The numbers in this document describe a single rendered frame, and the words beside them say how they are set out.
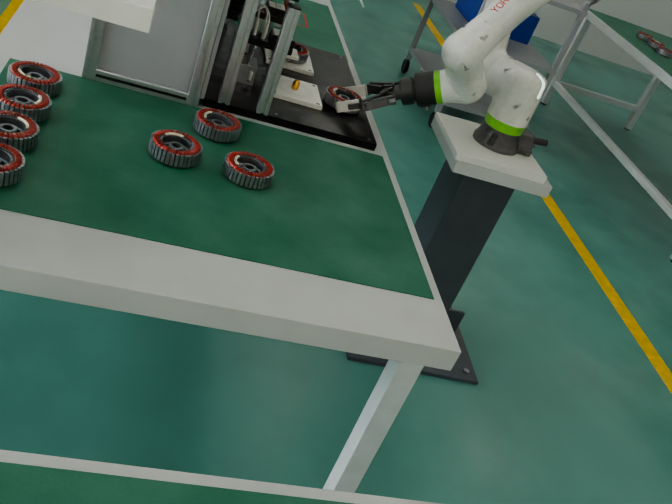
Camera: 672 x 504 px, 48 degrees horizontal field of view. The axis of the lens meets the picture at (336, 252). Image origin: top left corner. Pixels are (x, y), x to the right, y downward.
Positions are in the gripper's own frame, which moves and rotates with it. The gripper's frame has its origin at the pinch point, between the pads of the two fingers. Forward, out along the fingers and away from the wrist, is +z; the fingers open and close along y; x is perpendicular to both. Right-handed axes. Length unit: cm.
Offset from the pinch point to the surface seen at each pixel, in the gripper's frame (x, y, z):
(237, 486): -9, -138, -6
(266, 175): 3, -60, 7
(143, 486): -3, -143, 3
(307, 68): 6.3, 15.3, 12.6
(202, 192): 5, -71, 18
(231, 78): 17.4, -29.1, 20.8
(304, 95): 4.4, -6.6, 9.4
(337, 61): 2.1, 36.3, 7.5
